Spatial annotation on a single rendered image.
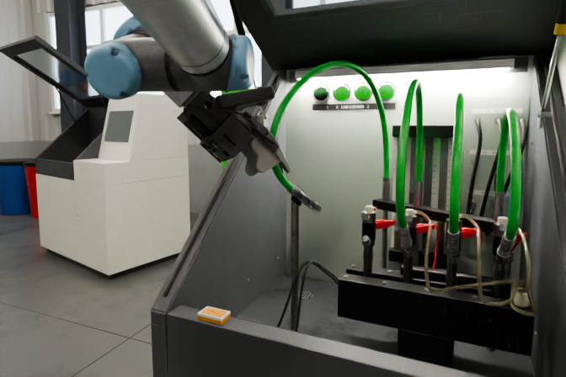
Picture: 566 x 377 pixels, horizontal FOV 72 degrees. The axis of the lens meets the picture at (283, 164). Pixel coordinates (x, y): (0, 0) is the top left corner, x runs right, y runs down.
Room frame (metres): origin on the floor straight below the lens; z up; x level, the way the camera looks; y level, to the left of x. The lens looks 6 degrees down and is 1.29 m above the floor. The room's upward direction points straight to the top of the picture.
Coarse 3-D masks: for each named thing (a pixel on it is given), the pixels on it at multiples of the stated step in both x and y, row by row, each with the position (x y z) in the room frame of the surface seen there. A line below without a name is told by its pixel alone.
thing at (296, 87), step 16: (336, 64) 0.83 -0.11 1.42; (352, 64) 0.86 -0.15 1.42; (304, 80) 0.77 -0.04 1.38; (368, 80) 0.91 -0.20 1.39; (288, 96) 0.74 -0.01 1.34; (384, 112) 0.95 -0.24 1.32; (272, 128) 0.72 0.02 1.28; (384, 128) 0.95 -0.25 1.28; (384, 144) 0.96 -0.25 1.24; (384, 160) 0.96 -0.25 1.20; (384, 176) 0.96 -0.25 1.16
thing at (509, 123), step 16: (512, 112) 0.65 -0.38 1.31; (512, 128) 0.61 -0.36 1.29; (512, 144) 0.59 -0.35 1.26; (512, 160) 0.57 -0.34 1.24; (512, 176) 0.56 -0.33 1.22; (496, 192) 0.76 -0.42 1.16; (512, 192) 0.56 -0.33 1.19; (496, 208) 0.76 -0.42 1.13; (512, 208) 0.55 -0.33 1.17; (512, 224) 0.56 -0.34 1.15; (512, 240) 0.58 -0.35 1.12
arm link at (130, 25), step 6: (132, 18) 0.62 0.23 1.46; (126, 24) 0.62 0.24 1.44; (132, 24) 0.62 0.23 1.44; (138, 24) 0.62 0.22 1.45; (120, 30) 0.62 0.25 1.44; (126, 30) 0.62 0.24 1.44; (132, 30) 0.62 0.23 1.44; (138, 30) 0.62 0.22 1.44; (144, 30) 0.62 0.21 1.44; (114, 36) 0.63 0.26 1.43; (120, 36) 0.62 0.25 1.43
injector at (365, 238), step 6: (372, 216) 0.77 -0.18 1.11; (366, 222) 0.78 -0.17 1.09; (372, 222) 0.77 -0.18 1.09; (366, 228) 0.77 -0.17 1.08; (372, 228) 0.77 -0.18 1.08; (366, 234) 0.77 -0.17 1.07; (372, 234) 0.77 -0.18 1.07; (366, 240) 0.75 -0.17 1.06; (372, 240) 0.77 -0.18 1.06; (366, 246) 0.77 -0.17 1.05; (372, 246) 0.78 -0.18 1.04; (366, 252) 0.78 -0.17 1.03; (372, 252) 0.78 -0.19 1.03; (366, 258) 0.78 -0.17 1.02; (372, 258) 0.78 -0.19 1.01; (366, 264) 0.78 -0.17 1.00; (366, 270) 0.78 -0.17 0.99; (366, 276) 0.78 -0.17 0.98
